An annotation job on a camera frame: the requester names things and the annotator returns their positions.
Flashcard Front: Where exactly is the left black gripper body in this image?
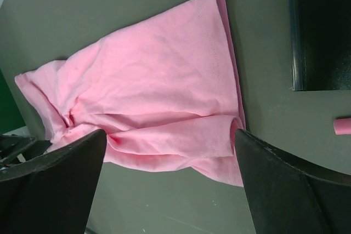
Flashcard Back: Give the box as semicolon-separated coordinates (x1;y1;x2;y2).
1;134;52;170

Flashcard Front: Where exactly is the pink marker pen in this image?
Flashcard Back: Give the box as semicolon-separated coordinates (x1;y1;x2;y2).
333;118;351;135

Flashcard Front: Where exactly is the pink towel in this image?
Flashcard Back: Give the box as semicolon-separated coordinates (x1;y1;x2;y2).
14;0;246;186

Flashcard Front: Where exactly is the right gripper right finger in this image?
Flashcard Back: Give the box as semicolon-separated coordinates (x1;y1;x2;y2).
235;129;350;233

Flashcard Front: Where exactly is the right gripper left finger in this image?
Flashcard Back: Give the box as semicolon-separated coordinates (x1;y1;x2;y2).
1;129;106;233

